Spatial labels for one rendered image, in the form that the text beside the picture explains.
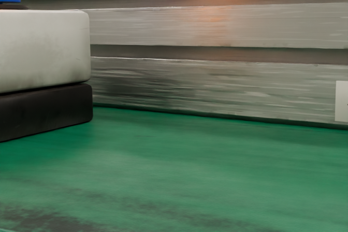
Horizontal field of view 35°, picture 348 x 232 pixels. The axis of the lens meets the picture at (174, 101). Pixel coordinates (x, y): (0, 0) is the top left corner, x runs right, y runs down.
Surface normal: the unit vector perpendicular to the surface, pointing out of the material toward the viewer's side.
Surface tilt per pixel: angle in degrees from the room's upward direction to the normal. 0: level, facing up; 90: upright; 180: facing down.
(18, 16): 67
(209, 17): 90
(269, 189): 0
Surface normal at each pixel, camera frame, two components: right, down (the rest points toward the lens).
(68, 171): -0.01, -0.99
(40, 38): 0.84, 0.07
